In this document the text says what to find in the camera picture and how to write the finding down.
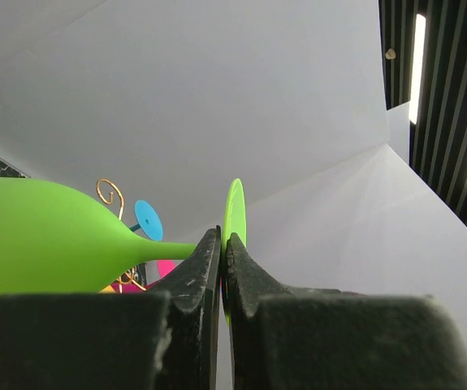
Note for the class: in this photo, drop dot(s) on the orange wine glass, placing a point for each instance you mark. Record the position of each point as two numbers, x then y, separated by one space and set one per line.
107 289

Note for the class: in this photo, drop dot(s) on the blue wine glass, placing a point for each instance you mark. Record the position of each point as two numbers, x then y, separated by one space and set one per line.
147 220

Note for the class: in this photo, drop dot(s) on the green wine glass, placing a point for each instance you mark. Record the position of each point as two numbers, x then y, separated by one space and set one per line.
55 239

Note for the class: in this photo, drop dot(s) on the magenta wine glass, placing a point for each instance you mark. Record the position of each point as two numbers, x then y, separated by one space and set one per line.
136 281

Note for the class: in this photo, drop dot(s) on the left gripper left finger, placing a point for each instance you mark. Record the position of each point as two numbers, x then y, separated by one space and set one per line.
164 338

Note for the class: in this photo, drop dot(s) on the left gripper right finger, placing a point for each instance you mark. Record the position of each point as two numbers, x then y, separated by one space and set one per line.
285 337

